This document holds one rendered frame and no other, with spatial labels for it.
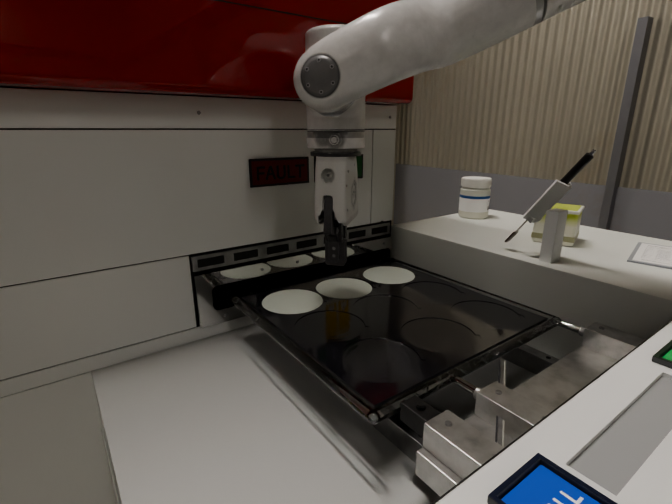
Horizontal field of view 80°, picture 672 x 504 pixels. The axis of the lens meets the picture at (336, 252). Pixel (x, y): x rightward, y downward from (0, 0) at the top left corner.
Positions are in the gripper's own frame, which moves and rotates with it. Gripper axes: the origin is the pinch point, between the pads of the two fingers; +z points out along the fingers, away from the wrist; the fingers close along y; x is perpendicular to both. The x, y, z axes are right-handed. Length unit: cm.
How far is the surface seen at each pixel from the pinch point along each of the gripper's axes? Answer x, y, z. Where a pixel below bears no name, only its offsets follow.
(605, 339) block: -38.1, -4.2, 8.3
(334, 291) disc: 1.2, 3.9, 8.5
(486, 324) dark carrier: -23.2, -2.6, 8.7
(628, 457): -28.5, -33.0, 2.9
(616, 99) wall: -98, 174, -32
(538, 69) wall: -67, 204, -50
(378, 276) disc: -5.2, 13.5, 8.6
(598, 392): -28.9, -26.1, 2.5
